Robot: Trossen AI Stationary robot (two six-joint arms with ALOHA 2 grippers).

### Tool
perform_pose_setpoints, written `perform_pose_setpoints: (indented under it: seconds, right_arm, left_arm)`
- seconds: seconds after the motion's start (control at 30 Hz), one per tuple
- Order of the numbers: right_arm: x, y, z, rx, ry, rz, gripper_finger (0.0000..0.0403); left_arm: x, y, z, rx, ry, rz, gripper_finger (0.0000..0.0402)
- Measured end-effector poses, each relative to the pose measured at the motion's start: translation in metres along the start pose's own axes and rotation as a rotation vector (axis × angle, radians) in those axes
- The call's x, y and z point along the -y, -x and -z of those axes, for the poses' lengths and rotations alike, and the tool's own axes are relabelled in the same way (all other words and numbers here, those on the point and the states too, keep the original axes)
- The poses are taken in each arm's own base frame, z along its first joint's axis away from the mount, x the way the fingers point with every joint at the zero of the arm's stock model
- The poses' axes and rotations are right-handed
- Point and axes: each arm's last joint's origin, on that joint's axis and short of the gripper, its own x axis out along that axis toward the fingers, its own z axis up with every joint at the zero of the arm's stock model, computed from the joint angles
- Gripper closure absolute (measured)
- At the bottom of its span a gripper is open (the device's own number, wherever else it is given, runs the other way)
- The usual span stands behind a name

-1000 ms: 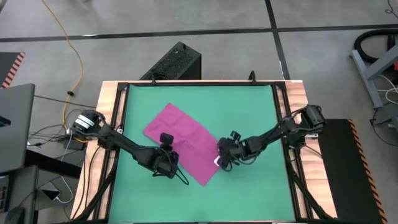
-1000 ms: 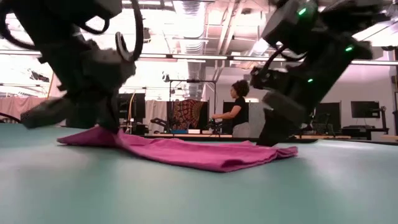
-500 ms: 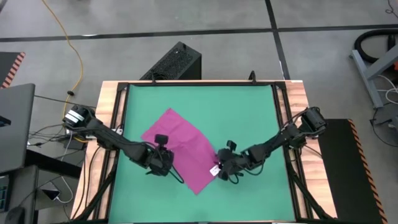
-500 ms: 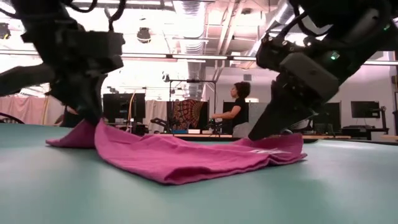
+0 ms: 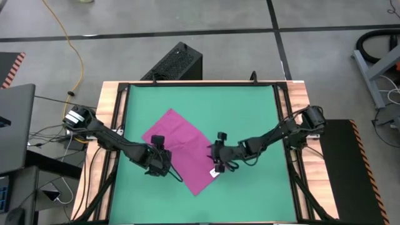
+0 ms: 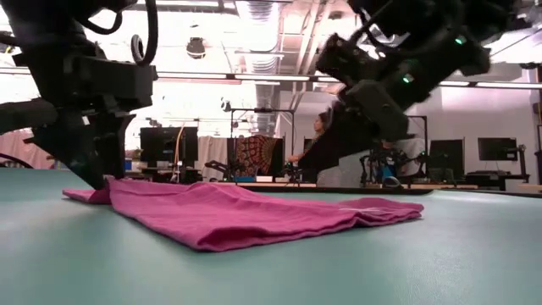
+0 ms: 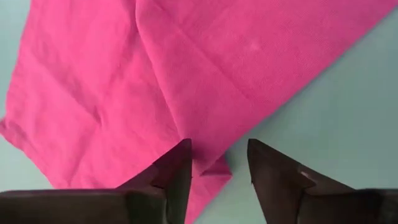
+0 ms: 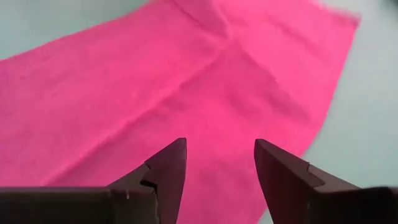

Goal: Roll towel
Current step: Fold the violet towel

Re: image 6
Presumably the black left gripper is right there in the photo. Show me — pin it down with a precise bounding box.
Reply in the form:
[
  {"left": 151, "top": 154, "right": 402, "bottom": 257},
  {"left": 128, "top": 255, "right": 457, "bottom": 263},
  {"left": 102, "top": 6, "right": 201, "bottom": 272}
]
[{"left": 0, "top": 42, "right": 141, "bottom": 191}]

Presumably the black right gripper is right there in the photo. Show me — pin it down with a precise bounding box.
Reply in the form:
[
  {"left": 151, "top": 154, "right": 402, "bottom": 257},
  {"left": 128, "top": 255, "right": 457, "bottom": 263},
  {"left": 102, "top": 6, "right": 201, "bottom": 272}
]
[{"left": 328, "top": 33, "right": 493, "bottom": 162}]

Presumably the magenta towel with white label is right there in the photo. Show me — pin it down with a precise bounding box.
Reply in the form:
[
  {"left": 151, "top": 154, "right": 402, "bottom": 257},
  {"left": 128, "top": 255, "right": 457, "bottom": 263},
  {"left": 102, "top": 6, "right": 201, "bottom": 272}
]
[{"left": 62, "top": 176, "right": 425, "bottom": 253}]

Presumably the person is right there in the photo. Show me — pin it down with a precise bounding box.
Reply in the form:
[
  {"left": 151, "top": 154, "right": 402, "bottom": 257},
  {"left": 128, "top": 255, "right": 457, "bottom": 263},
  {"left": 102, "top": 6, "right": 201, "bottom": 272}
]
[
  {"left": 287, "top": 108, "right": 342, "bottom": 186},
  {"left": 379, "top": 137, "right": 427, "bottom": 187}
]

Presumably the pink curtain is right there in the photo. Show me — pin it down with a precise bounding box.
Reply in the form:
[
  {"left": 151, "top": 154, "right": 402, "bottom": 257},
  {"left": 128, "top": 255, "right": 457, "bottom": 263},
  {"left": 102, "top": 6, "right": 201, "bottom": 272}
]
[{"left": 0, "top": 128, "right": 56, "bottom": 170}]

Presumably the black computer monitor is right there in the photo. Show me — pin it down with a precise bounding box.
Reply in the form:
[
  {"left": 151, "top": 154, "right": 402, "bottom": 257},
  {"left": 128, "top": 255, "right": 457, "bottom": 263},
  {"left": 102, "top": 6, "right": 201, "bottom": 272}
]
[
  {"left": 429, "top": 138, "right": 466, "bottom": 182},
  {"left": 140, "top": 126, "right": 199, "bottom": 169},
  {"left": 477, "top": 136, "right": 519, "bottom": 163}
]

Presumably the long ceiling light strip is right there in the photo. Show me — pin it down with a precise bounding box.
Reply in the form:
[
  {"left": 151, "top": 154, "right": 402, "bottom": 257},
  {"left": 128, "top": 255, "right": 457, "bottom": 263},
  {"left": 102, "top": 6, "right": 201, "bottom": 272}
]
[{"left": 0, "top": 67, "right": 542, "bottom": 90}]

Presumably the patterned orange tapestry cloth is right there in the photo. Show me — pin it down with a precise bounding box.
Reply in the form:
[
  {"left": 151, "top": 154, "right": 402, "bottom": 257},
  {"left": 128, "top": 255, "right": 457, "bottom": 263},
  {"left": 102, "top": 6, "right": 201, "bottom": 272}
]
[{"left": 234, "top": 134, "right": 280, "bottom": 178}]

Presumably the white hanging cloth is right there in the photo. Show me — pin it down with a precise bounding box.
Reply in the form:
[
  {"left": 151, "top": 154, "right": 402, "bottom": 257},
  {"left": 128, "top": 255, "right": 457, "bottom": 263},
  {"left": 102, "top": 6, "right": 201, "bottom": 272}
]
[{"left": 197, "top": 135, "right": 230, "bottom": 181}]

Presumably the green table mat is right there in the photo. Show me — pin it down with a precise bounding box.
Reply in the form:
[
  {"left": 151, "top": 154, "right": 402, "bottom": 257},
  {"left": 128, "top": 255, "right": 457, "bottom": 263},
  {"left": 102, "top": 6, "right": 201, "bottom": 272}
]
[{"left": 0, "top": 168, "right": 542, "bottom": 305}]

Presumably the black desk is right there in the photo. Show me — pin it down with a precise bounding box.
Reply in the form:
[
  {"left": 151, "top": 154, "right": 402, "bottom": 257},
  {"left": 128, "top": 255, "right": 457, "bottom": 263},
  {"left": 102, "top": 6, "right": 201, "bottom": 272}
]
[{"left": 464, "top": 169, "right": 531, "bottom": 191}]

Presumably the black ceiling dome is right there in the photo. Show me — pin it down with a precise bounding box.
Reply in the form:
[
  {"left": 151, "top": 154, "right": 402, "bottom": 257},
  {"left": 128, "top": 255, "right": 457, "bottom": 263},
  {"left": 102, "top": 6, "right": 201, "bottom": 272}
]
[{"left": 185, "top": 36, "right": 207, "bottom": 59}]

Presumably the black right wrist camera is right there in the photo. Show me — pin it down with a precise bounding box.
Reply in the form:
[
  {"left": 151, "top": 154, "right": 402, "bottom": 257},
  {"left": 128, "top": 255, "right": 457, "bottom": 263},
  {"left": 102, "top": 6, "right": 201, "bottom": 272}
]
[{"left": 315, "top": 32, "right": 384, "bottom": 88}]

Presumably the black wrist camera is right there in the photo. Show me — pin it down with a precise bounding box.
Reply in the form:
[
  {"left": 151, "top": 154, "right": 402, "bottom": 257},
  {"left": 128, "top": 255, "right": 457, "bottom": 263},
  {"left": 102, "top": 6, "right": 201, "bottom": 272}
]
[
  {"left": 315, "top": 32, "right": 384, "bottom": 88},
  {"left": 74, "top": 54, "right": 158, "bottom": 112}
]

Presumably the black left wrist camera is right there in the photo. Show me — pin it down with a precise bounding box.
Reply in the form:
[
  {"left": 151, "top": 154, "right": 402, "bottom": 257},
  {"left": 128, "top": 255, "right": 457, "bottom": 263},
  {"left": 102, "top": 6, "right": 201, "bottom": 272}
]
[{"left": 74, "top": 54, "right": 158, "bottom": 112}]

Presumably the yellow hanging cable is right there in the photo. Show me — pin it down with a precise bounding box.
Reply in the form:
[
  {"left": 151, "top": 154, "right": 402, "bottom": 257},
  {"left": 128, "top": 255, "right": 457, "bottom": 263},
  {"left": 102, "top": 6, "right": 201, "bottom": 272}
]
[{"left": 174, "top": 123, "right": 186, "bottom": 170}]

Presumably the black metal gantry frame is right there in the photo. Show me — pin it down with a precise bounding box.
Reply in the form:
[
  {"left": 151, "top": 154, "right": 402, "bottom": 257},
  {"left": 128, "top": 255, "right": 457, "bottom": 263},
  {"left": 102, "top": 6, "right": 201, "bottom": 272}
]
[{"left": 230, "top": 107, "right": 296, "bottom": 170}]

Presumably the silver ventilation duct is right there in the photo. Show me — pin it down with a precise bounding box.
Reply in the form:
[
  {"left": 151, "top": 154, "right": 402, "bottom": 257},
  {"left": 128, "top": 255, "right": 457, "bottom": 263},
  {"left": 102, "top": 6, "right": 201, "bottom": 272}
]
[{"left": 236, "top": 0, "right": 280, "bottom": 132}]

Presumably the black left camera cable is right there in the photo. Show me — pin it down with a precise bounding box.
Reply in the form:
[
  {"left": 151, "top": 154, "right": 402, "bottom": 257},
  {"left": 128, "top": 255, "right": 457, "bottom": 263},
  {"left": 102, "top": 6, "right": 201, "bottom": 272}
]
[{"left": 71, "top": 0, "right": 160, "bottom": 68}]

